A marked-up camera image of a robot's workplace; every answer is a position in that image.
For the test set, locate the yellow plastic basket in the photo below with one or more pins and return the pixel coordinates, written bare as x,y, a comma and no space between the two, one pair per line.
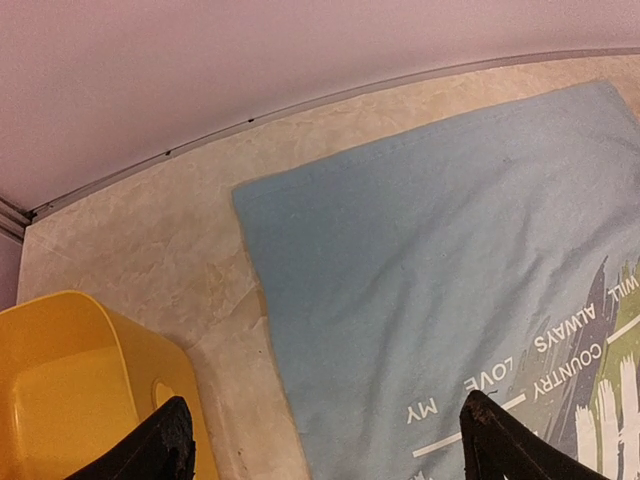
77,377

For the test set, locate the light blue printed t-shirt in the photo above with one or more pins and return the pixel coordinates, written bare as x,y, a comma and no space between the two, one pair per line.
496,250

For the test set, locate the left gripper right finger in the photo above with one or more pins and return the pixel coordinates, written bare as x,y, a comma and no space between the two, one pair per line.
497,446

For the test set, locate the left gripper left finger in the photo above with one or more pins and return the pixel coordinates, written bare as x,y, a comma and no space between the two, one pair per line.
161,447

